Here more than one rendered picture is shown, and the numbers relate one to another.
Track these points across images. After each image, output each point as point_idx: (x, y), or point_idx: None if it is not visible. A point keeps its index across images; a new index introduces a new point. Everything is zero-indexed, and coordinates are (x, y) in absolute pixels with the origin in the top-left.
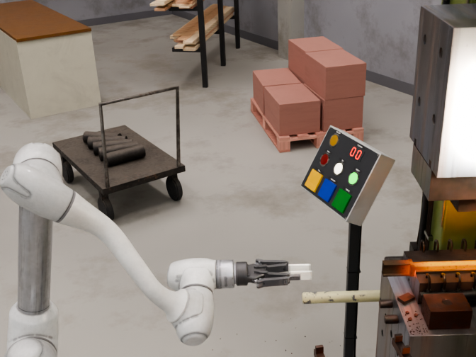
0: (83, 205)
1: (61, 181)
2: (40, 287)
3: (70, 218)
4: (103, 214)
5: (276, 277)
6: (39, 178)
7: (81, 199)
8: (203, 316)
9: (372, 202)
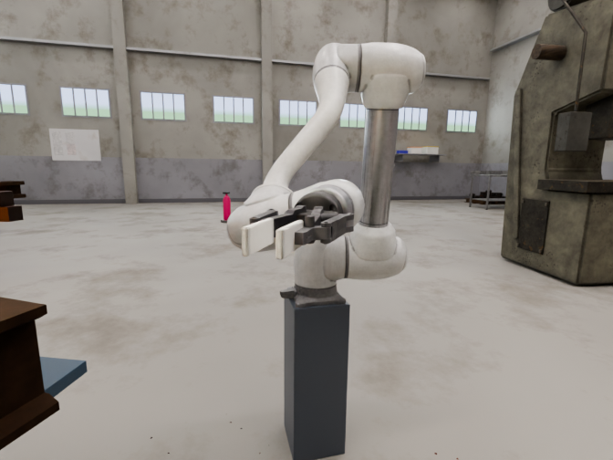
0: (324, 77)
1: (339, 57)
2: (362, 195)
3: (315, 88)
4: (333, 92)
5: (265, 214)
6: (322, 49)
7: (328, 72)
8: (242, 209)
9: None
